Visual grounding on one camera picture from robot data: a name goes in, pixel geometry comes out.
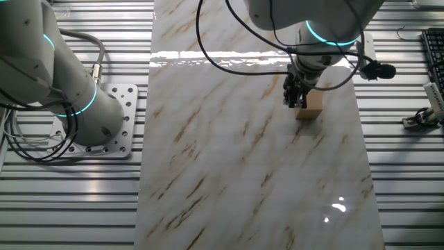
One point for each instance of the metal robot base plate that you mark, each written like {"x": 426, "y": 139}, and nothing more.
{"x": 126, "y": 104}

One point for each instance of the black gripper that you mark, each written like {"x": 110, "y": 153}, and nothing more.
{"x": 305, "y": 74}

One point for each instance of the marble pattern table sheet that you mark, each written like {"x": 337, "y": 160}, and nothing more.
{"x": 243, "y": 173}

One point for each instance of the small wooden block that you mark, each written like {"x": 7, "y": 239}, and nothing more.
{"x": 314, "y": 107}

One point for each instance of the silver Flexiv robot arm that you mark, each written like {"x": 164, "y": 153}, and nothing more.
{"x": 66, "y": 87}

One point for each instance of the black computer keyboard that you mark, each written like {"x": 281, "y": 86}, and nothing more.
{"x": 435, "y": 52}

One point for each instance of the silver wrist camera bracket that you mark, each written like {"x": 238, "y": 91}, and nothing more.
{"x": 367, "y": 45}

